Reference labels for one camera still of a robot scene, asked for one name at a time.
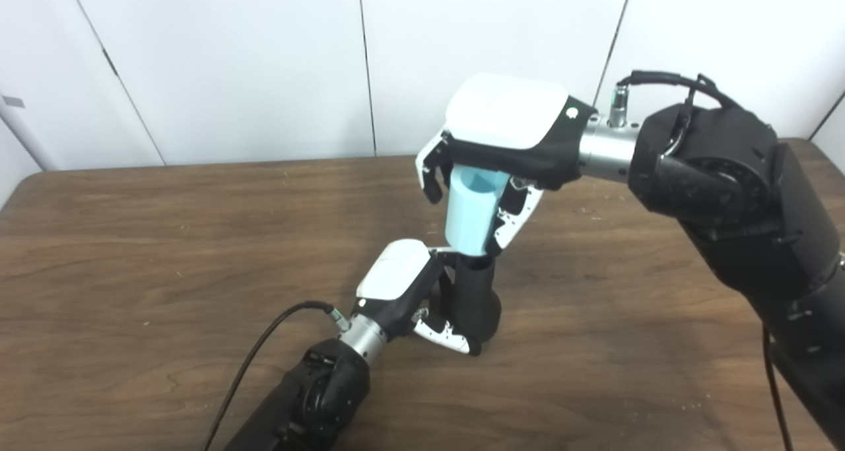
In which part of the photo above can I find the light blue cylinder cup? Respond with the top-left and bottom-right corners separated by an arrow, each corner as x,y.
444,164 -> 506,256

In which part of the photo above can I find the black flared nozzle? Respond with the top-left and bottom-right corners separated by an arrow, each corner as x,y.
452,252 -> 503,345

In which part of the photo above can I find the white corner post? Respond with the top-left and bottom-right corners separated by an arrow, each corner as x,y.
0,83 -> 60,172

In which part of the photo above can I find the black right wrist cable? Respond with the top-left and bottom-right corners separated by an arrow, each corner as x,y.
608,69 -> 794,451

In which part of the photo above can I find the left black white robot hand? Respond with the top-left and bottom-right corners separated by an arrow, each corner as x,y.
351,238 -> 483,357

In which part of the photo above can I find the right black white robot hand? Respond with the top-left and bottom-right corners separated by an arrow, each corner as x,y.
414,72 -> 599,254

